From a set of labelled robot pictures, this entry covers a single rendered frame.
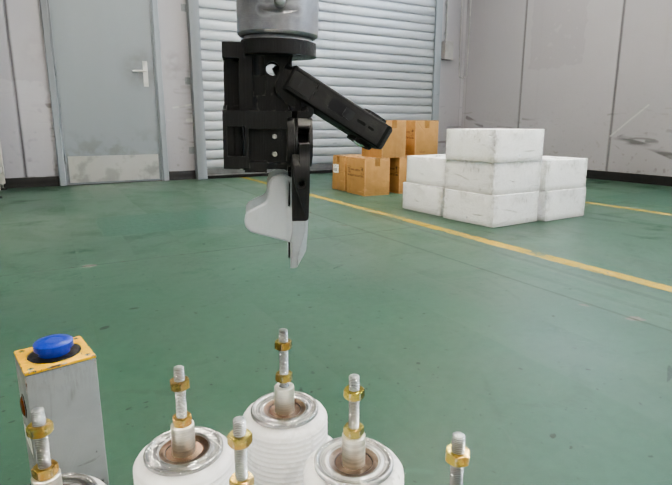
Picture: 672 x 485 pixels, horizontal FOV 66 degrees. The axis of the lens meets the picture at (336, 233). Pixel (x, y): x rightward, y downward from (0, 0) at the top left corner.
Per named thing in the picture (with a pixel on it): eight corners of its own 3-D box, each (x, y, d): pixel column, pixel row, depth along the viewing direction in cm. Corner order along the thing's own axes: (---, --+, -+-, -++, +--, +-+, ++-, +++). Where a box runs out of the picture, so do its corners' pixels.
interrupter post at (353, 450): (335, 463, 49) (335, 432, 49) (355, 454, 51) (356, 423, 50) (350, 476, 47) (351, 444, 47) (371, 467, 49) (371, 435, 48)
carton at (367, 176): (389, 194, 424) (390, 157, 418) (364, 196, 413) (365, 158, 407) (370, 190, 450) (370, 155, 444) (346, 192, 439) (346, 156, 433)
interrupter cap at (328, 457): (298, 458, 50) (298, 452, 50) (360, 432, 54) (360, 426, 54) (344, 505, 44) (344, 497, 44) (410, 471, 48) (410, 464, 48)
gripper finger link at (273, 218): (245, 268, 51) (244, 174, 50) (305, 267, 52) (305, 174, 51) (244, 273, 48) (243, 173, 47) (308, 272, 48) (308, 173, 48)
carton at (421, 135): (437, 155, 444) (438, 120, 437) (414, 156, 433) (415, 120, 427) (417, 154, 470) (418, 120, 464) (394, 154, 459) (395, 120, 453)
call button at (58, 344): (38, 368, 55) (35, 350, 55) (31, 355, 58) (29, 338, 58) (78, 358, 58) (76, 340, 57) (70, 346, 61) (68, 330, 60)
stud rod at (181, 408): (176, 440, 50) (171, 369, 48) (180, 434, 51) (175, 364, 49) (186, 441, 50) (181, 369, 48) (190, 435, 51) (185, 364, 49)
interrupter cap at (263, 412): (332, 413, 58) (332, 407, 58) (277, 440, 53) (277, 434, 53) (290, 388, 63) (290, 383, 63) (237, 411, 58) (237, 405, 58)
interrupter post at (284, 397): (299, 412, 58) (299, 385, 57) (282, 420, 56) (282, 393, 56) (286, 404, 60) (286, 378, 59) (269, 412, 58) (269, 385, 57)
